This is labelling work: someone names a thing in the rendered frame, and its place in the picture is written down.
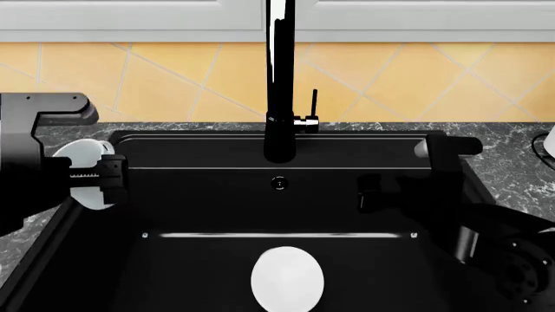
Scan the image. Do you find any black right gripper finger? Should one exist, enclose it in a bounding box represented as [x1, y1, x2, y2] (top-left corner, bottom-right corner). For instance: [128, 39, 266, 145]
[356, 172, 383, 196]
[356, 192, 384, 215]

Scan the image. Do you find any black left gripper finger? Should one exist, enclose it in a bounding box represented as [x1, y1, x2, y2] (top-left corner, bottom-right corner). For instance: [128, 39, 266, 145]
[101, 179, 130, 206]
[100, 153, 128, 182]

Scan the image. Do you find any black kitchen sink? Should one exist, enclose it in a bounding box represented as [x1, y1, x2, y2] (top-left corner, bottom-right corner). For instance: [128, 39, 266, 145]
[0, 129, 517, 312]

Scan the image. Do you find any white oval bowl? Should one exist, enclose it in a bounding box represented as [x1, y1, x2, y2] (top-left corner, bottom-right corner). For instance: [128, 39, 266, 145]
[250, 244, 326, 312]

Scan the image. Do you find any white round dish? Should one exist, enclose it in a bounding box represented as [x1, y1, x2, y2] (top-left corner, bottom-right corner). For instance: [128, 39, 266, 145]
[51, 138, 117, 211]

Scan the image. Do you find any white vessel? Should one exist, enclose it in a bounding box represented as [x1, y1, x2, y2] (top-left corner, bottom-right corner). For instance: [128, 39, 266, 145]
[543, 130, 555, 161]

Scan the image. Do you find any black tall faucet spout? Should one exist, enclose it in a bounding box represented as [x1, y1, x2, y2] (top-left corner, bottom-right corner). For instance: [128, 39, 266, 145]
[263, 0, 297, 165]

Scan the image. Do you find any white cabinet door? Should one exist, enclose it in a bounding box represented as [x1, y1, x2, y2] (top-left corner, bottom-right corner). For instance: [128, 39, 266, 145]
[0, 0, 266, 43]
[294, 0, 555, 43]

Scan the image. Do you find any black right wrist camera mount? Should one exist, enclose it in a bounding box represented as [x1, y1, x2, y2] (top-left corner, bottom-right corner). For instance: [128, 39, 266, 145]
[413, 133, 484, 161]

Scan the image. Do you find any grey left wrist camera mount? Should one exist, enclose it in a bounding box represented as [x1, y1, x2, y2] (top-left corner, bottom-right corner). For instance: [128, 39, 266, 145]
[0, 91, 101, 164]

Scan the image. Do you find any black faucet lever handle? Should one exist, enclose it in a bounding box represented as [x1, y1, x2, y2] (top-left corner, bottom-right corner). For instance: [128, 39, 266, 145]
[293, 88, 322, 135]

